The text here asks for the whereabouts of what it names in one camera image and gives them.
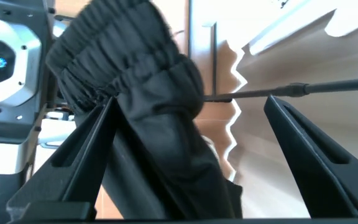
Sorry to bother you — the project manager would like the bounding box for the black garment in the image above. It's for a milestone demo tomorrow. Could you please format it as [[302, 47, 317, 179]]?
[[45, 0, 244, 220]]

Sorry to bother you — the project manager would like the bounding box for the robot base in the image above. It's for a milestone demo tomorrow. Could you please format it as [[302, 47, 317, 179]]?
[[0, 0, 78, 224]]

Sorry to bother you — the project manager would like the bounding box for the black clothes rack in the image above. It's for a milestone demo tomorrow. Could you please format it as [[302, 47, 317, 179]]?
[[186, 0, 358, 104]]

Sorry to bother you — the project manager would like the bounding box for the white garment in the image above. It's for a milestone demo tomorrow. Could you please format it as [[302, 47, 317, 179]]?
[[191, 0, 358, 57]]

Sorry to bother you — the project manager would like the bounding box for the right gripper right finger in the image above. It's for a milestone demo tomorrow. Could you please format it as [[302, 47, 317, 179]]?
[[263, 95, 358, 219]]

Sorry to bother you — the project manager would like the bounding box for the beige curtain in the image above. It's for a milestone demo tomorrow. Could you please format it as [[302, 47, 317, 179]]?
[[225, 9, 358, 218]]

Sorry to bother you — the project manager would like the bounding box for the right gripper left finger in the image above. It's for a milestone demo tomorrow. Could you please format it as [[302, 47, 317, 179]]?
[[6, 96, 120, 220]]

